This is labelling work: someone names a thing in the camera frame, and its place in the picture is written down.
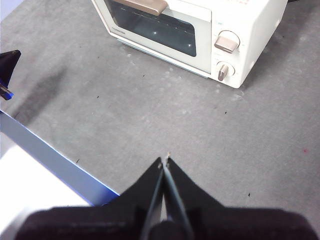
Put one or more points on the large beige oven knob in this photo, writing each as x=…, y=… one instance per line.
x=226, y=43

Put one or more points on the white glass oven door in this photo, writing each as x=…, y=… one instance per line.
x=202, y=40

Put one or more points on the small beige oven knob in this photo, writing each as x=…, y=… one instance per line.
x=223, y=71

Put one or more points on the white toaster oven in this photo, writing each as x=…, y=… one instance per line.
x=255, y=40

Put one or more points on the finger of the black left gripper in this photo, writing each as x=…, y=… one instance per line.
x=5, y=60
x=8, y=72

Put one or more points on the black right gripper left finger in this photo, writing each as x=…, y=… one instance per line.
x=112, y=220

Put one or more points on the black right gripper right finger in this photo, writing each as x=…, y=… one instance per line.
x=225, y=222

